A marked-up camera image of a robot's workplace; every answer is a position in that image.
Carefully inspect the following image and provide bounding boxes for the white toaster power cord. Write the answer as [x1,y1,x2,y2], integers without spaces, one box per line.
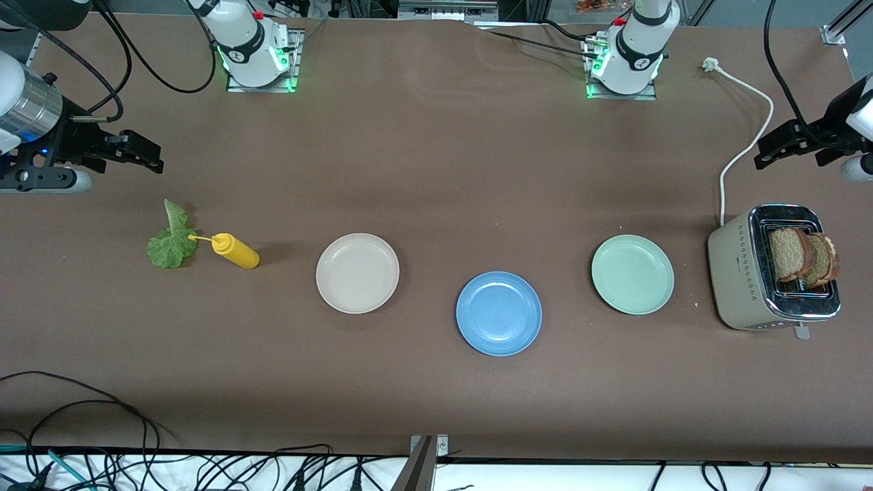
[702,57,775,227]

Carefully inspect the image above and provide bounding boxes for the dark metal post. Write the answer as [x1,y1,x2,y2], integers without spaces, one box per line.
[391,436,437,491]

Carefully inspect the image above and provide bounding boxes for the beige round plate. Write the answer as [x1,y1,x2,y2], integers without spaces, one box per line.
[316,233,400,314]

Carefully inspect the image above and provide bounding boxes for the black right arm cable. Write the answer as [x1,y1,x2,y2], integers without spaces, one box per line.
[27,0,218,117]

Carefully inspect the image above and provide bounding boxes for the long looping black cable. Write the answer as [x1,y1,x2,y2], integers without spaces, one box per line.
[0,371,162,491]

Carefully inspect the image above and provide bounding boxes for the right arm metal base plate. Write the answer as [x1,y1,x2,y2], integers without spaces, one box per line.
[225,29,306,93]

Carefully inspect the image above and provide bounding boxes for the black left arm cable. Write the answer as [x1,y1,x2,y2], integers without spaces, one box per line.
[763,0,836,147]

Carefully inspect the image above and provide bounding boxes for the brown bread slice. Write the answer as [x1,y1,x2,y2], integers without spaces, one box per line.
[769,227,814,283]
[808,233,840,287]

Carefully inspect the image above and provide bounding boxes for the aluminium frame profile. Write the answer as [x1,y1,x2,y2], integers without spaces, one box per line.
[822,0,873,47]

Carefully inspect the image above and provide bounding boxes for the mint green round plate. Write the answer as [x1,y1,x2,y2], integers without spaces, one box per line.
[591,235,675,315]

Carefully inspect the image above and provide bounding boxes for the grey power strip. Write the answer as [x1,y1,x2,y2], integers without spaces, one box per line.
[398,0,499,21]

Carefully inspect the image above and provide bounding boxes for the tangled black cable bundle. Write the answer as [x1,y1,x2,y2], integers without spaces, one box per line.
[164,443,383,491]

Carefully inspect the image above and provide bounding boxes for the blue round plate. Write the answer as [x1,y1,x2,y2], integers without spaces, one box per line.
[456,271,543,357]

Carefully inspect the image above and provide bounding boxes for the beige chrome toaster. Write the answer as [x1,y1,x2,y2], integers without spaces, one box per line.
[707,204,842,340]

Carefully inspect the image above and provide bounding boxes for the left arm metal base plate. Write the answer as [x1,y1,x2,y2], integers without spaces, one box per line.
[582,38,659,101]

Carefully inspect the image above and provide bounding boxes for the teal cable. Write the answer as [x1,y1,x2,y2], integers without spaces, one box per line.
[0,445,93,491]

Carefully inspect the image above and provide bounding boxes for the green lettuce leaf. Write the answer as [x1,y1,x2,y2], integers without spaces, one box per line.
[145,198,200,269]

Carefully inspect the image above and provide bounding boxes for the yellow mustard squeeze bottle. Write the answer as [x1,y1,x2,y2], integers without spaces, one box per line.
[188,233,261,269]

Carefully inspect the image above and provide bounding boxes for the thin black table cable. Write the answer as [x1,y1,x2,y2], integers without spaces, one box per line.
[474,20,604,61]

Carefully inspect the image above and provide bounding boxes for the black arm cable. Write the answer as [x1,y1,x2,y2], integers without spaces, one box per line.
[27,0,218,117]
[763,0,836,147]

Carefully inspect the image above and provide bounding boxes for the small metal table bracket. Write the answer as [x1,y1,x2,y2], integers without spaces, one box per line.
[409,434,449,456]

